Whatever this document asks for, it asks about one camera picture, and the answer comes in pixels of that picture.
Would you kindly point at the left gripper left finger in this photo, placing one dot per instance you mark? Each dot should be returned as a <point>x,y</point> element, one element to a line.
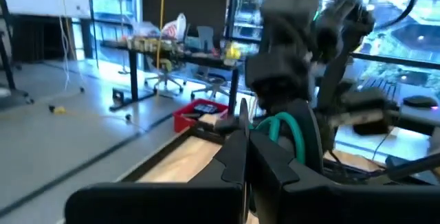
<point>230,162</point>

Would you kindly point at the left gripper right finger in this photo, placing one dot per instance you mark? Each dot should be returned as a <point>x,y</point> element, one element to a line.
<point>268,169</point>

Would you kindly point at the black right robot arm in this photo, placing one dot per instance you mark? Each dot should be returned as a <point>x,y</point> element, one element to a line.
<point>343,21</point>

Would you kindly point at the black device with label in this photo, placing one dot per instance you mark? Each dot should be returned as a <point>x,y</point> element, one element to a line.
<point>206,108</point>

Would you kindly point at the red plastic bin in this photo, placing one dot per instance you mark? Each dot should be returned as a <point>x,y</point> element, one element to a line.
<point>182,119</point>

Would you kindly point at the grey office chair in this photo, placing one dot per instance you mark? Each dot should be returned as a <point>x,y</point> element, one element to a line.
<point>211,62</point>
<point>166,74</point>

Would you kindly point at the black keyboard coloured keys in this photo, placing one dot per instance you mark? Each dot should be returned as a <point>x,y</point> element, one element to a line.
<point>379,86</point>

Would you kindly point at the white plastic bag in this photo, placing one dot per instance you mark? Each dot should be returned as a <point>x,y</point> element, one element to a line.
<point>175,28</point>

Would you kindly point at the black desk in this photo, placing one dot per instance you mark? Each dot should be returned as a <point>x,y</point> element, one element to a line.
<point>412,117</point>

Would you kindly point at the black computer mouse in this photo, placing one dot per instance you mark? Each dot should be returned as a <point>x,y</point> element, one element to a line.
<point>420,101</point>

